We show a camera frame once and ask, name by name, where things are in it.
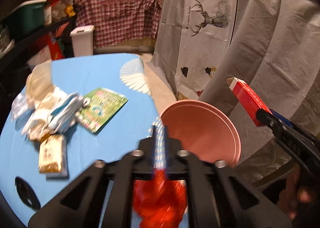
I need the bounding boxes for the red carton box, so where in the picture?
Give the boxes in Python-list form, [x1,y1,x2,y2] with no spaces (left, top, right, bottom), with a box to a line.
[226,77,271,127]

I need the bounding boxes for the black round lid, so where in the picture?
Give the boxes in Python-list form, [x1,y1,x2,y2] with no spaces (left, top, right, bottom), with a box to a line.
[15,177,41,211]

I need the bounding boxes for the tissue pack beige gold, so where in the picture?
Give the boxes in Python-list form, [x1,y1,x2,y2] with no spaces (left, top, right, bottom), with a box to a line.
[39,134,68,178]

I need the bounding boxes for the red plastic bag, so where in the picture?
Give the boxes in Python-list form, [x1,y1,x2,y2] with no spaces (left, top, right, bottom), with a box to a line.
[132,169,187,227]

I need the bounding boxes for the blue face mask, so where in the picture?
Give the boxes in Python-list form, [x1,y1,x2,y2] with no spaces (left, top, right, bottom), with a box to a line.
[47,92,84,134]

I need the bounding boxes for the green snack packet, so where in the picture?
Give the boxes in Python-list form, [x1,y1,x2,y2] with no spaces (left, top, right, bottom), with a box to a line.
[75,88,128,133]

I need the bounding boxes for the small white tissue wad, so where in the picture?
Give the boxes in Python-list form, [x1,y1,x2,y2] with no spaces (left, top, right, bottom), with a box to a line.
[82,97,91,108]

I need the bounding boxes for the clear plastic bag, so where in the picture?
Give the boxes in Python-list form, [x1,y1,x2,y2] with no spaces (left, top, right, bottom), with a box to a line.
[11,92,34,121]

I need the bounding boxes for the beige paper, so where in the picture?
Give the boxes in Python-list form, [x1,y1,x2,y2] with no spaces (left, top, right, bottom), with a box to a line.
[22,60,67,142]

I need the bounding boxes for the pink trash bin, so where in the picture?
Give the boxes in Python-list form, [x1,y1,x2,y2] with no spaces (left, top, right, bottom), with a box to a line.
[161,100,241,167]

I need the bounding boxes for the person's right hand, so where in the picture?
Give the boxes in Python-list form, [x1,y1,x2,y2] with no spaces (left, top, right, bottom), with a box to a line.
[285,165,317,220]

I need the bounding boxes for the grey cloth curtain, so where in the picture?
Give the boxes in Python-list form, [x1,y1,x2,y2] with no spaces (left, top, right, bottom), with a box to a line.
[200,0,319,183]

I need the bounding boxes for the deer print curtain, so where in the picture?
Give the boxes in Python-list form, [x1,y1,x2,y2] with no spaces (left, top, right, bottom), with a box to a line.
[151,0,237,100]

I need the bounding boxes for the red snack bag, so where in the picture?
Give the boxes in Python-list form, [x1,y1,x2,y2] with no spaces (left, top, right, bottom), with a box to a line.
[36,32,65,60]

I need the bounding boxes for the white pedal bin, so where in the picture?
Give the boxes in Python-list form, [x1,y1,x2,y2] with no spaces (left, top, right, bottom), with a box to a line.
[70,25,95,57]

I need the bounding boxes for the red plaid shirt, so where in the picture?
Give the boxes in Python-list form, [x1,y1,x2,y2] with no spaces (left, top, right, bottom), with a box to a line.
[75,0,162,48]

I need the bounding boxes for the white cup on shelf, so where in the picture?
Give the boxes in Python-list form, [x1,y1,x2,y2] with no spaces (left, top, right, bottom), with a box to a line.
[43,6,52,26]

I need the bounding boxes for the green storage box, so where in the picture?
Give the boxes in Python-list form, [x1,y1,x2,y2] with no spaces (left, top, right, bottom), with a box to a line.
[10,0,47,34]

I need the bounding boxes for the black shelving unit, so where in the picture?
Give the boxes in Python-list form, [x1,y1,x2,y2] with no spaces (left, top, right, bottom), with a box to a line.
[0,0,82,74]

